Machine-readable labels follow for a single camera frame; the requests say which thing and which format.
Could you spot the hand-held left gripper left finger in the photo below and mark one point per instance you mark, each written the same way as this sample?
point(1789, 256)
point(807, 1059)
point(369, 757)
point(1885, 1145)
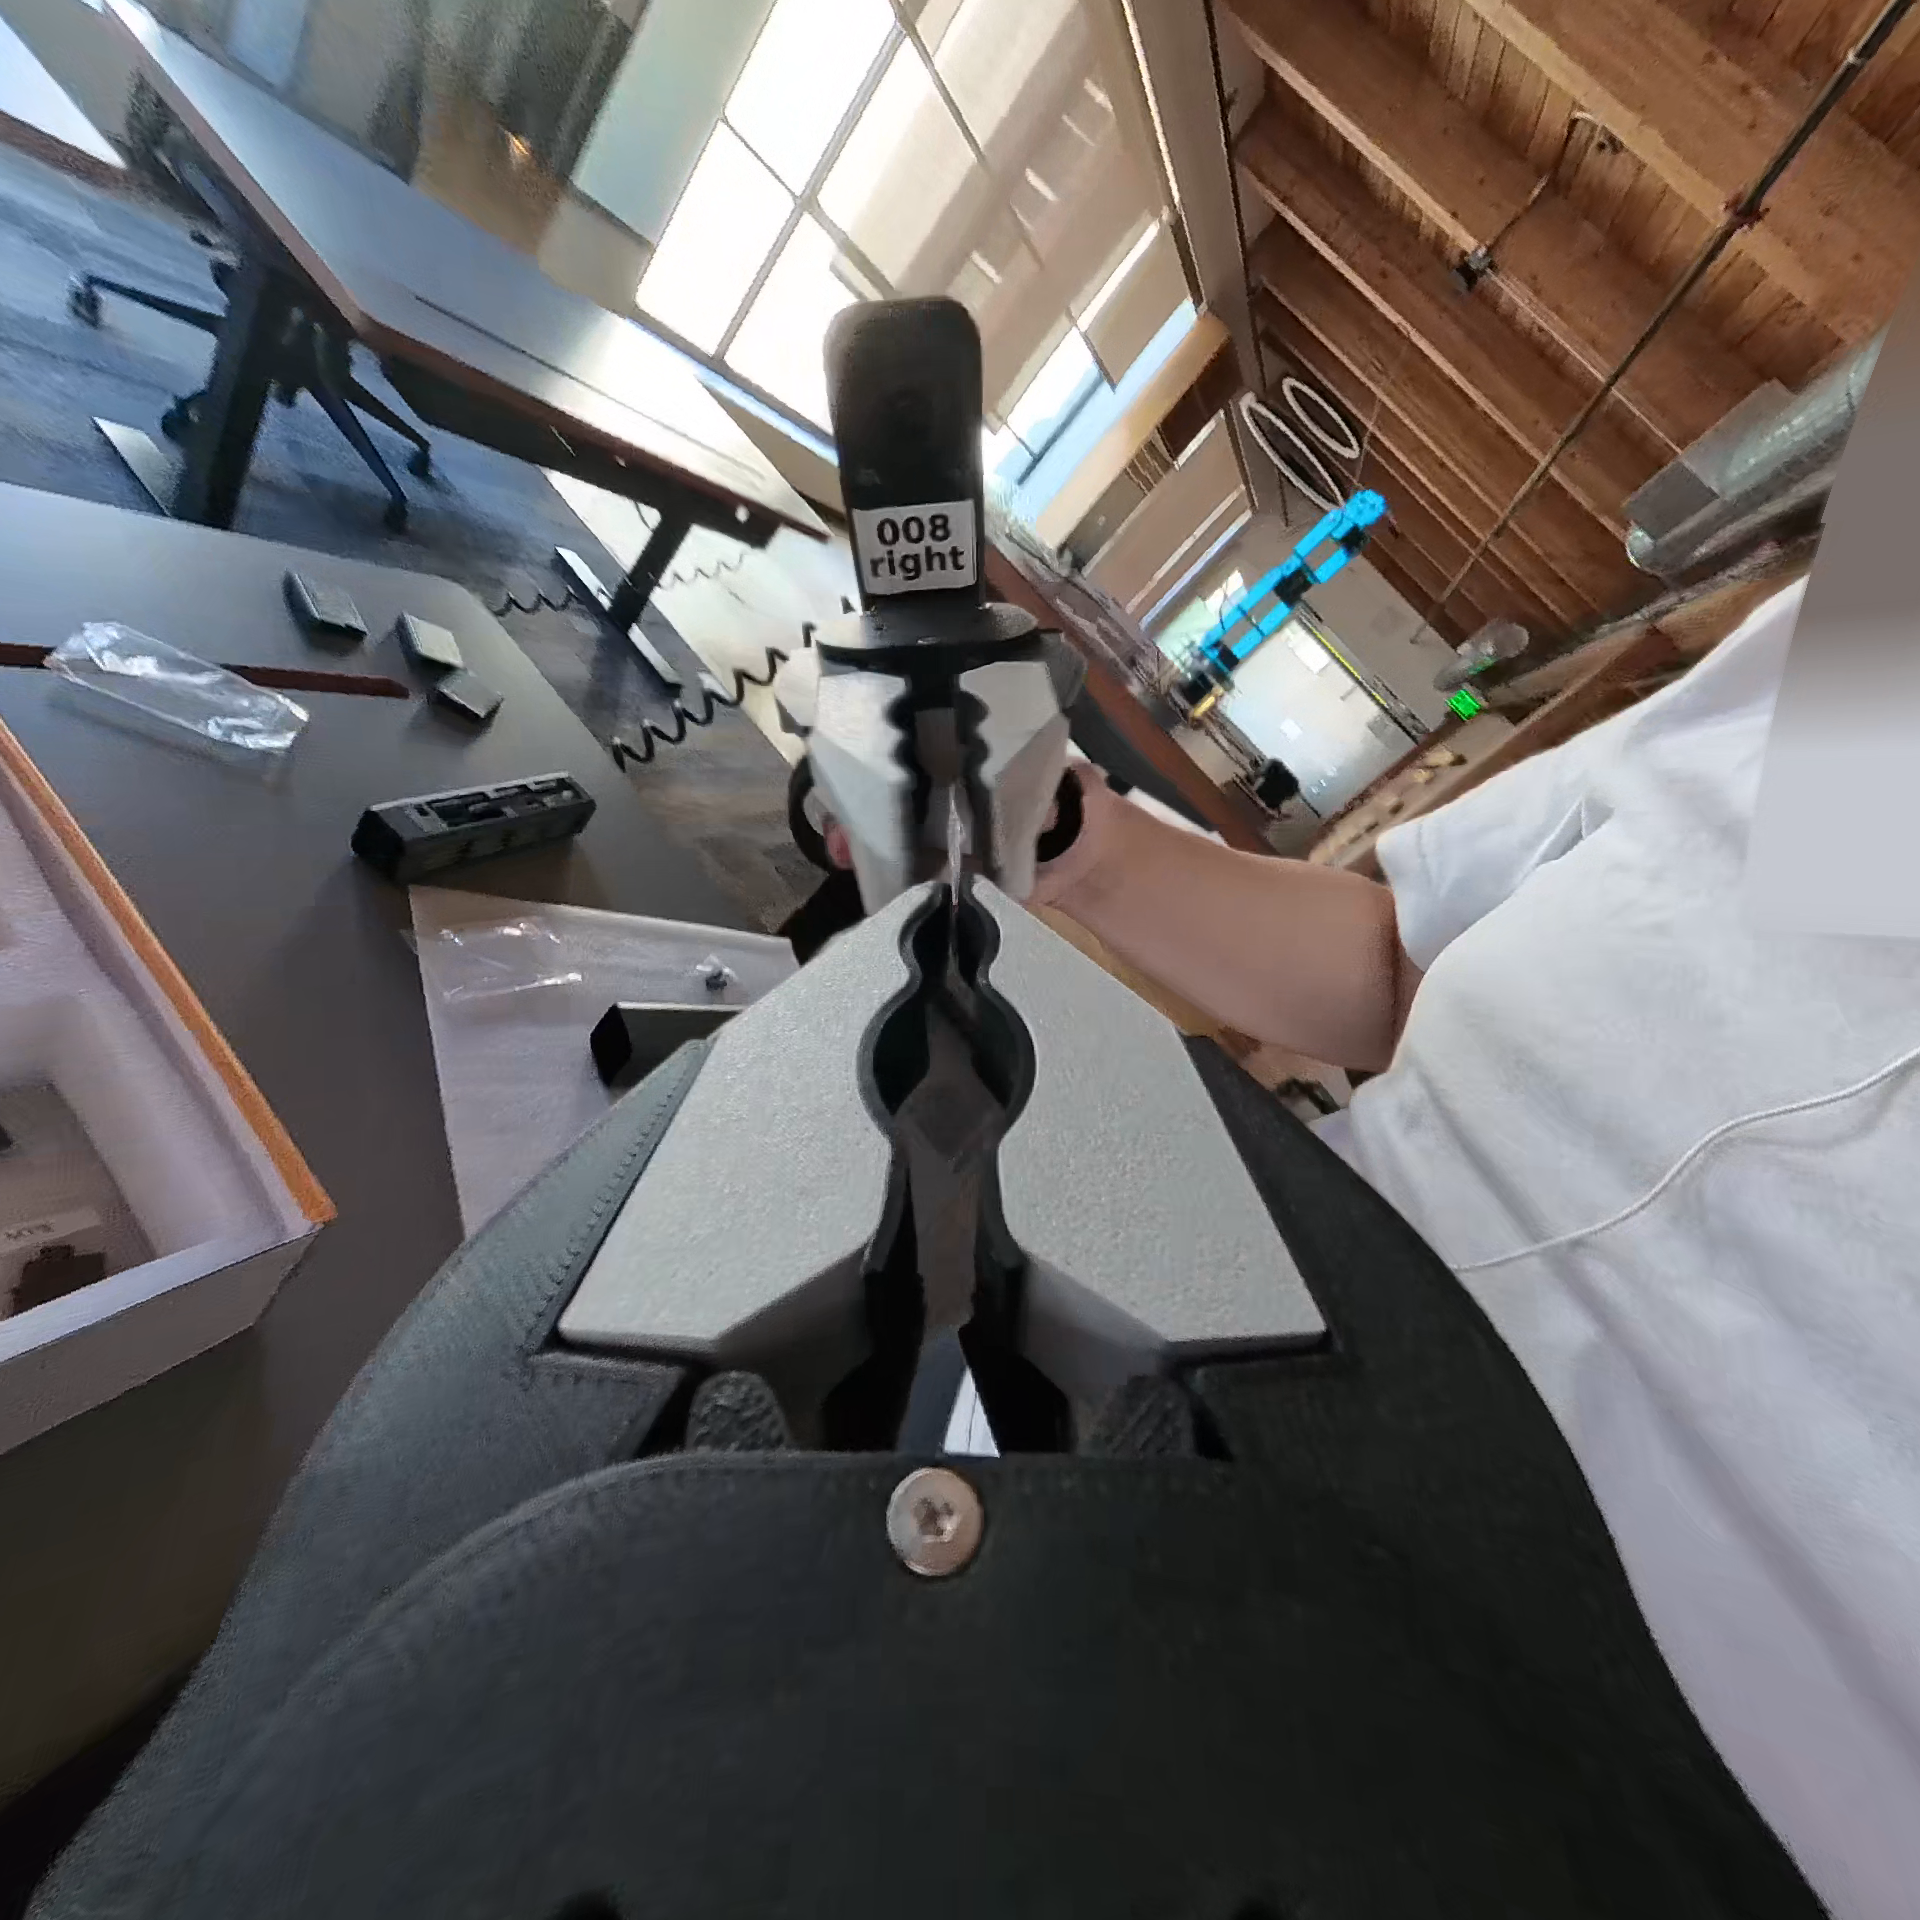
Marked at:
point(736, 1199)

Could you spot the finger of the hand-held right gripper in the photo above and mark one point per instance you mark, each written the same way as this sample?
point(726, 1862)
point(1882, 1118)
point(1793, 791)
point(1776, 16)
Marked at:
point(862, 765)
point(1028, 748)

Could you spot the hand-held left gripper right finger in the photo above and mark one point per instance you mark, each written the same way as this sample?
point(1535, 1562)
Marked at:
point(1153, 1199)

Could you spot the person's right forearm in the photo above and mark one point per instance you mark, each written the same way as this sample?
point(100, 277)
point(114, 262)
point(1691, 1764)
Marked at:
point(1291, 960)

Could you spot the dark grey desk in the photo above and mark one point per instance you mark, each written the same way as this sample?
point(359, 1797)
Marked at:
point(227, 933)

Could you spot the person's right hand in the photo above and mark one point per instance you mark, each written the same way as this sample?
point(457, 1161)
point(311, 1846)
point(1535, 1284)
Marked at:
point(1111, 855)

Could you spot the black rectangular part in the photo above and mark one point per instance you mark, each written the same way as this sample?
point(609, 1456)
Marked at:
point(660, 1042)

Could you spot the white foam sheet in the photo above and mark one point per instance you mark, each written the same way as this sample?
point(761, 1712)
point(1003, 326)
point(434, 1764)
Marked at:
point(511, 1095)

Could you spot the flat clear plastic bag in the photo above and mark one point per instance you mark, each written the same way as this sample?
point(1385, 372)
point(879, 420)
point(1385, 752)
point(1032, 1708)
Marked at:
point(494, 959)

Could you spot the small black block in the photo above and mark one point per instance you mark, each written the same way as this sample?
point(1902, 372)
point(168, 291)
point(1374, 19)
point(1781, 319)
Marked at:
point(467, 696)
point(326, 603)
point(434, 641)

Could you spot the dark table wooden edge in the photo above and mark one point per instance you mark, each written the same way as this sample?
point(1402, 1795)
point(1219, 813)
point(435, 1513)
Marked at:
point(494, 314)

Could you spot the person's white t-shirt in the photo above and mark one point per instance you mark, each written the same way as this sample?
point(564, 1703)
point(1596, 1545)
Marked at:
point(1681, 1351)

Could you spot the black mesh office chair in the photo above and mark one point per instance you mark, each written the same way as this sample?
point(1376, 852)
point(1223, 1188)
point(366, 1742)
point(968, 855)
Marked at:
point(345, 406)

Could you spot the orange white foam-lined box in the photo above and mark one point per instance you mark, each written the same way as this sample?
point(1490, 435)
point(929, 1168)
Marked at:
point(151, 1319)

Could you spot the crumpled clear plastic wrap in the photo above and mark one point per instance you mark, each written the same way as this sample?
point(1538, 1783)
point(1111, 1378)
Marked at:
point(164, 691)

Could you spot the metal air duct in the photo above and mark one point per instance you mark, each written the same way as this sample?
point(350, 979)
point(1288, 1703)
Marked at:
point(1755, 463)

